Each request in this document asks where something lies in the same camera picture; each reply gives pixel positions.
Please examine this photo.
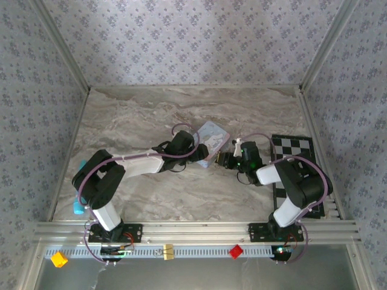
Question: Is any blue cartoon tin box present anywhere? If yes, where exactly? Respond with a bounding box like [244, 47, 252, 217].
[192, 120, 231, 168]

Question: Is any black grey chessboard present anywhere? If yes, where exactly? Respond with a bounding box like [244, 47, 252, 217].
[269, 135, 327, 219]

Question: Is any red toy brick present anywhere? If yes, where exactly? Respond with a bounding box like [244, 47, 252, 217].
[229, 244, 244, 260]

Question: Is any right circuit board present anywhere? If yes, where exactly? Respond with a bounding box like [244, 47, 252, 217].
[271, 245, 294, 263]

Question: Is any circuit board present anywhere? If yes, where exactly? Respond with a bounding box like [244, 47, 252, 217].
[100, 246, 135, 262]
[271, 245, 294, 263]

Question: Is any teal cylinder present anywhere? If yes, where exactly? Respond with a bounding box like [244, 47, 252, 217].
[73, 159, 89, 216]

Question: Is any left circuit board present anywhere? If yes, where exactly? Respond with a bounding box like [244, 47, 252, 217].
[100, 246, 135, 262]

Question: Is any yellow toy brick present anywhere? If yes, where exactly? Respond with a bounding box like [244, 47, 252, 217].
[50, 251, 69, 269]

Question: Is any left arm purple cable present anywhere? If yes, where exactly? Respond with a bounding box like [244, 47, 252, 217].
[77, 121, 201, 266]

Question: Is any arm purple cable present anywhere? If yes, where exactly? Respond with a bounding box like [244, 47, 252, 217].
[77, 121, 201, 266]
[241, 132, 334, 265]

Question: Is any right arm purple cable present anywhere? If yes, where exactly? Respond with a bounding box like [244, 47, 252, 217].
[241, 132, 334, 265]

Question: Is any right gripper thin black cable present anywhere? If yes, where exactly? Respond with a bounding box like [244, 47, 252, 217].
[236, 170, 252, 185]

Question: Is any aluminium side rail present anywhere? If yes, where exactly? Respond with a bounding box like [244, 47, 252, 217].
[298, 86, 346, 221]
[47, 87, 91, 221]

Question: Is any aluminium front rail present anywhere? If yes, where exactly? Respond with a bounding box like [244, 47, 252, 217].
[32, 220, 362, 246]

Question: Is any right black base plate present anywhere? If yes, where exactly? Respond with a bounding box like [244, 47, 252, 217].
[249, 222, 304, 242]

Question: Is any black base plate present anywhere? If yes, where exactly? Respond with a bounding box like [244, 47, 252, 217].
[249, 222, 304, 242]
[87, 223, 143, 244]

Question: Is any grey slotted cable duct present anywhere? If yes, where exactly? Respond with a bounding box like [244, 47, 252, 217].
[44, 244, 273, 259]

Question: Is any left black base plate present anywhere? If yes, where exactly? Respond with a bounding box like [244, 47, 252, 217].
[87, 223, 143, 244]

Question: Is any aluminium frame post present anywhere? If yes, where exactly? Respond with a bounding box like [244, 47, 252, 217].
[299, 0, 361, 92]
[30, 0, 91, 92]

